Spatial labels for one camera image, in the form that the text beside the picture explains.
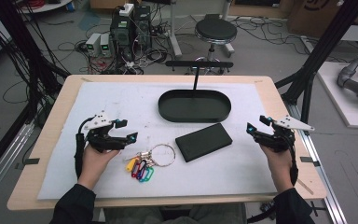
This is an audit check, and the cardboard box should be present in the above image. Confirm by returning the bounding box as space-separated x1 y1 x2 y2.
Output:
286 0 358 39

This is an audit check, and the grey bench power supply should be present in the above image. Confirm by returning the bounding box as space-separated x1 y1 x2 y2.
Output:
85 32 103 57
100 33 113 57

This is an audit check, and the left hand-held gripper black cable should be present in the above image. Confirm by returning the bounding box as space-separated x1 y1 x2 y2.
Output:
75 116 96 180

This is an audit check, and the black metal frame post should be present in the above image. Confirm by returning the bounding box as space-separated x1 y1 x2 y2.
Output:
274 0 358 125
0 0 71 125

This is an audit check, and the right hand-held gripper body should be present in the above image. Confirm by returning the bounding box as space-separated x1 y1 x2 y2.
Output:
255 114 315 154

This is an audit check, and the white board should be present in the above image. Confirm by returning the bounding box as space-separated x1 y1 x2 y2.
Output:
316 61 358 131

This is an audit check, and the black computer tower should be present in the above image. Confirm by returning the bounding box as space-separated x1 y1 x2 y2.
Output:
132 5 153 50
109 12 135 61

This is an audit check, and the person's right hand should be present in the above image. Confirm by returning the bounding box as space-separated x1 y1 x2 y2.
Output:
259 145 295 194

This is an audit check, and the tangle of floor cables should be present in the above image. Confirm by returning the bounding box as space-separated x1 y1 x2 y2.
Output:
58 39 170 76
229 16 312 58

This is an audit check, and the hand-held gripper black cable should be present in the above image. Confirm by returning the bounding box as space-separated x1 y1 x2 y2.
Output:
286 133 299 188
75 116 96 180

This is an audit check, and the black round stool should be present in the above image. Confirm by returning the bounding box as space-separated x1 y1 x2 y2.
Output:
194 17 239 76

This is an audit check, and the person's left hand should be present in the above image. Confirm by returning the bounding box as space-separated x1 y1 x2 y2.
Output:
77 145 121 191

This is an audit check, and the white desk leg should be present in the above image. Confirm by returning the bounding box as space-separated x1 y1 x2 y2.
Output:
167 0 184 59

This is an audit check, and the aluminium rail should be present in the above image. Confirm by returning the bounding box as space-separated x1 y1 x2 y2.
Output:
286 103 349 224
0 121 35 207

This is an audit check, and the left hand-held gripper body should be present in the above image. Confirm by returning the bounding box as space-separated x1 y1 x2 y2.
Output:
83 110 129 154

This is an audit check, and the right hand-held gripper black cable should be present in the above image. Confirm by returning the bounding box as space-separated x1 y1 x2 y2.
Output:
286 133 299 188

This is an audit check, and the black oval tray with hanger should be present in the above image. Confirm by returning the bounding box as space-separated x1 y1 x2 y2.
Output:
157 60 235 123

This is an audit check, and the white power adapter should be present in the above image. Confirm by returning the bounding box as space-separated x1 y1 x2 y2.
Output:
118 3 135 18

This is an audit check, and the key ring with coloured tags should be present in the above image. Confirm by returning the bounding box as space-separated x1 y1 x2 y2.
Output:
124 143 177 184

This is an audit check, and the black wallet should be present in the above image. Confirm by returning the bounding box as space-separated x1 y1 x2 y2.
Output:
174 122 234 163

